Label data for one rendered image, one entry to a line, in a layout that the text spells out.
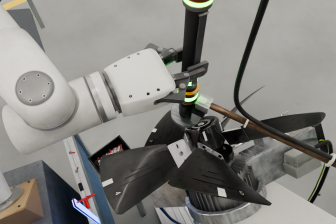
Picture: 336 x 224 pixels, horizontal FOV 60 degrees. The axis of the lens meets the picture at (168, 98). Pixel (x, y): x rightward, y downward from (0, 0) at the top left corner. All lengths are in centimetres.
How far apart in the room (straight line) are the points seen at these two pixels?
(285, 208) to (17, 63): 80
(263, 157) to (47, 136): 75
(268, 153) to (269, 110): 147
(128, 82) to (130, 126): 185
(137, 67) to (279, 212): 64
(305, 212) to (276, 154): 22
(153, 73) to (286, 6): 295
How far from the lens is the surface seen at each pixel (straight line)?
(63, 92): 40
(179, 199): 109
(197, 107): 62
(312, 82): 280
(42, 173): 129
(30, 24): 131
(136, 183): 91
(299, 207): 96
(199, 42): 47
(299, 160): 106
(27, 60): 42
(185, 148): 95
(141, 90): 47
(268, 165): 106
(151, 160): 93
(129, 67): 49
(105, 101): 46
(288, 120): 89
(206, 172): 71
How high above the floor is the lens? 207
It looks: 59 degrees down
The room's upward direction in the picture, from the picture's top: straight up
